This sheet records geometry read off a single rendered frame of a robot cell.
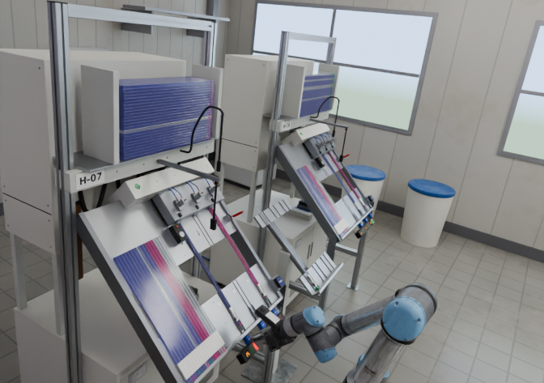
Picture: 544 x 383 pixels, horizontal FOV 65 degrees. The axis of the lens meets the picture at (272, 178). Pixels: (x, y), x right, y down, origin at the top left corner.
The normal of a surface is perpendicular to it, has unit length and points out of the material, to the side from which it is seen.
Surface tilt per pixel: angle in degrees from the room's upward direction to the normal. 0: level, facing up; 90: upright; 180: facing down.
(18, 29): 90
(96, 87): 90
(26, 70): 90
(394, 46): 90
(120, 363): 0
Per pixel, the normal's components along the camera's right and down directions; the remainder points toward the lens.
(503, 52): -0.55, 0.21
